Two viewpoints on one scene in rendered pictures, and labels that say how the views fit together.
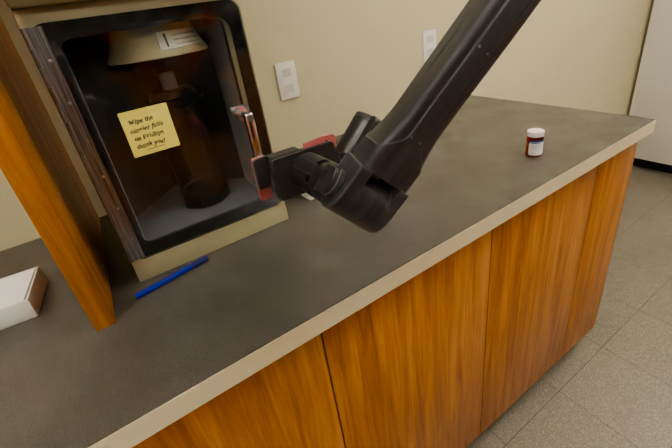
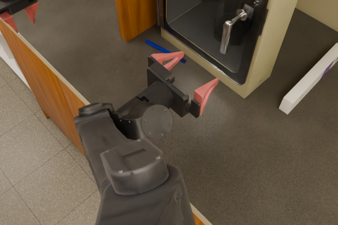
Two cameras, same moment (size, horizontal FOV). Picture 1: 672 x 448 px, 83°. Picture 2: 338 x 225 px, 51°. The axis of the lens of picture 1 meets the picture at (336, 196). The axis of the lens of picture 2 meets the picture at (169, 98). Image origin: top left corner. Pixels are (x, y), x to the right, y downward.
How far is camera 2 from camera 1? 0.65 m
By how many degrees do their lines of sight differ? 60
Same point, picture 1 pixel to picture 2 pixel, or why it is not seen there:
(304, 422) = not seen: hidden behind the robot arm
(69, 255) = (118, 1)
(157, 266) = (169, 38)
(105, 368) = (96, 54)
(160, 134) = not seen: outside the picture
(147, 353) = (104, 67)
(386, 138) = (81, 129)
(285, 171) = (152, 79)
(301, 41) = not seen: outside the picture
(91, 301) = (121, 25)
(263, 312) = not seen: hidden behind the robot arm
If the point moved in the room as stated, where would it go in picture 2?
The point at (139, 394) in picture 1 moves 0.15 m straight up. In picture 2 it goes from (80, 76) to (68, 36)
